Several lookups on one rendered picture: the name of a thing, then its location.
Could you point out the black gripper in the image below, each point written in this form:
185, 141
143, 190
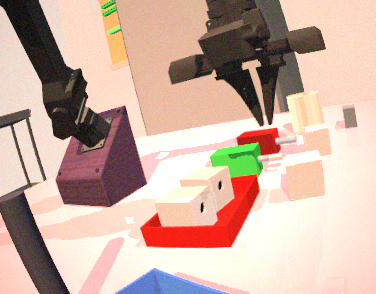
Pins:
303, 40

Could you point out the dark grey cylinder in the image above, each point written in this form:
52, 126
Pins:
30, 245

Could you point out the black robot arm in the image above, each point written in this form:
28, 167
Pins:
63, 88

